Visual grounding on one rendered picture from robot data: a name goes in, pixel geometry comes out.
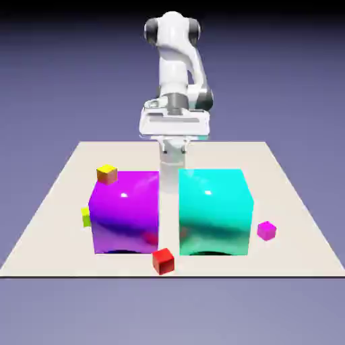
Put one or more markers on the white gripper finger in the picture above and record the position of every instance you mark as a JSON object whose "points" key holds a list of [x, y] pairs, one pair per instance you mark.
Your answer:
{"points": [[164, 147], [184, 146]]}

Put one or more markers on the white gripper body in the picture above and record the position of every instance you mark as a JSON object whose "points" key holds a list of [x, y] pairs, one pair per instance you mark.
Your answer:
{"points": [[175, 126]]}

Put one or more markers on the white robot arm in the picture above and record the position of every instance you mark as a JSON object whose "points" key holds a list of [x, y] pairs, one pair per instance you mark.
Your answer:
{"points": [[173, 67]]}

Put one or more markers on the small yellow cube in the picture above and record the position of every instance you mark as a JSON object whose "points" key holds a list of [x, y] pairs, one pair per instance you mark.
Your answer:
{"points": [[107, 174]]}

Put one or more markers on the small lime green cube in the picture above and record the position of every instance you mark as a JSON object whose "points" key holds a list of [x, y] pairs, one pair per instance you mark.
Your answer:
{"points": [[86, 217]]}

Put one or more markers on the small red cube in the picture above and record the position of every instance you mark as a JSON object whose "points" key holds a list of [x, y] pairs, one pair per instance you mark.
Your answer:
{"points": [[163, 261]]}

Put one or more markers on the small magenta cube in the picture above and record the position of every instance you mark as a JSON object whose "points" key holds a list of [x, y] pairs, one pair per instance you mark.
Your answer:
{"points": [[266, 231]]}

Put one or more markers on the large cyan box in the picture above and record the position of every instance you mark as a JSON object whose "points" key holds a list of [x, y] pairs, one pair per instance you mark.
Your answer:
{"points": [[215, 213]]}

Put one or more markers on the large purple box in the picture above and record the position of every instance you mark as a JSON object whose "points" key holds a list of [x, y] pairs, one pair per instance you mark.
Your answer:
{"points": [[124, 213]]}

